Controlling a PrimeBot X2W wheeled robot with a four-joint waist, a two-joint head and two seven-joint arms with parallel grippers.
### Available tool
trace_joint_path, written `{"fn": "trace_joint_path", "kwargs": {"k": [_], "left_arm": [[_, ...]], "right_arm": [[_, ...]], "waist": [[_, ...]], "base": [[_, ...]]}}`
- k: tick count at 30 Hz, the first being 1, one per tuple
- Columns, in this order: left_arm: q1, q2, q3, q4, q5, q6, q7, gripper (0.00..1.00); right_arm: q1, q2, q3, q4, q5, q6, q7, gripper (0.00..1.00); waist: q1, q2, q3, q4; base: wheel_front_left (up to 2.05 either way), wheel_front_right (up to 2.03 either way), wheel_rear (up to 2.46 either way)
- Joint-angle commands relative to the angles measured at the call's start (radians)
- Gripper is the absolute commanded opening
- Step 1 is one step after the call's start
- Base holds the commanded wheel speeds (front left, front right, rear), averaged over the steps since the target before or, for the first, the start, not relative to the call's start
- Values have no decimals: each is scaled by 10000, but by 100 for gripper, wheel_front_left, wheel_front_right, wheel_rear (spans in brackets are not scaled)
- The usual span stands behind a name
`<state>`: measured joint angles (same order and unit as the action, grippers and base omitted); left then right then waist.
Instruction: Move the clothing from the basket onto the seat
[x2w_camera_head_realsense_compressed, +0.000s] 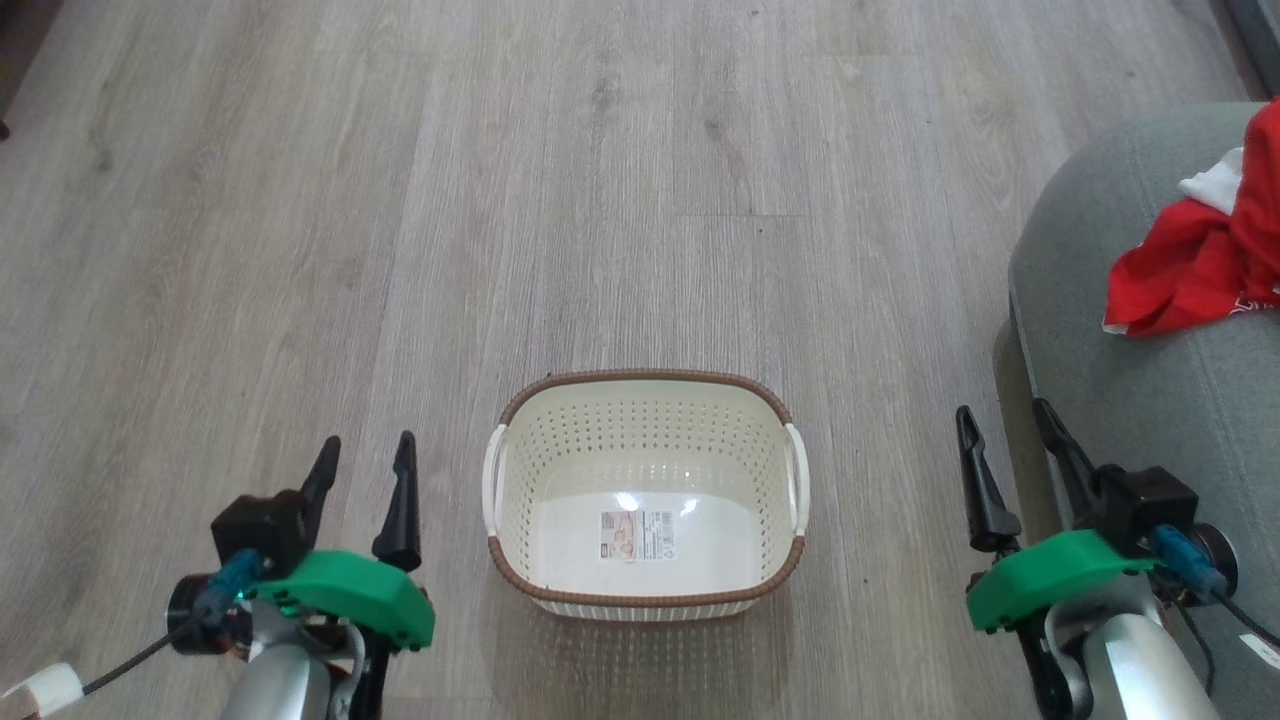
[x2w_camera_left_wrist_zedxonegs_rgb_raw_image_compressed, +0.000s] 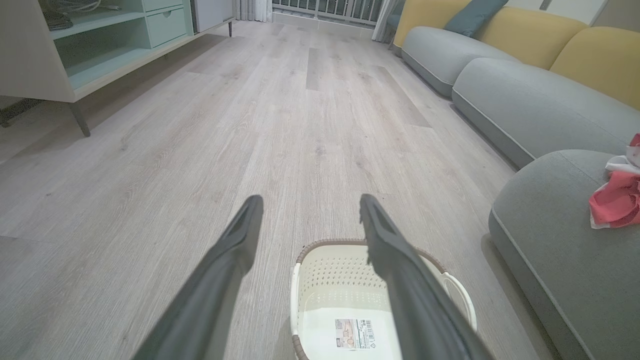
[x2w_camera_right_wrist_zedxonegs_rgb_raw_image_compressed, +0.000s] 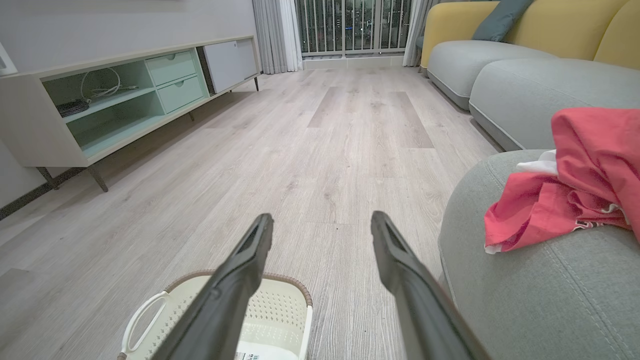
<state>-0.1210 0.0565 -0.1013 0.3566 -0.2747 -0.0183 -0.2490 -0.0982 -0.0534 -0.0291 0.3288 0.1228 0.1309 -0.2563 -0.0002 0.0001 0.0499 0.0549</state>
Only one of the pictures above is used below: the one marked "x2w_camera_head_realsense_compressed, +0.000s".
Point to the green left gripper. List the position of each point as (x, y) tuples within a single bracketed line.
[(350, 600)]

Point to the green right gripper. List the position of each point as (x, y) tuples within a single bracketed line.
[(1050, 580)]

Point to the red cloth garment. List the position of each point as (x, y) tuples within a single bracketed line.
[(1200, 270)]

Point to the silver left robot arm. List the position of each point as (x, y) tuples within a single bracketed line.
[(285, 685)]

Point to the grey fabric sofa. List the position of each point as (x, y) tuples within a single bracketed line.
[(1150, 400)]

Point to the cream perforated laundry basket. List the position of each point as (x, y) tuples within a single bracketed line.
[(560, 470)]

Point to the printed paper basket label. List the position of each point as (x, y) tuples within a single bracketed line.
[(637, 535)]

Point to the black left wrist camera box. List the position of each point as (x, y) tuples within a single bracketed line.
[(260, 525)]

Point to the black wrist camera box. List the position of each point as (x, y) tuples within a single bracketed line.
[(1150, 505), (260, 525)]

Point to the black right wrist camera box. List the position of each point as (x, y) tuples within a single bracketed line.
[(1150, 505)]

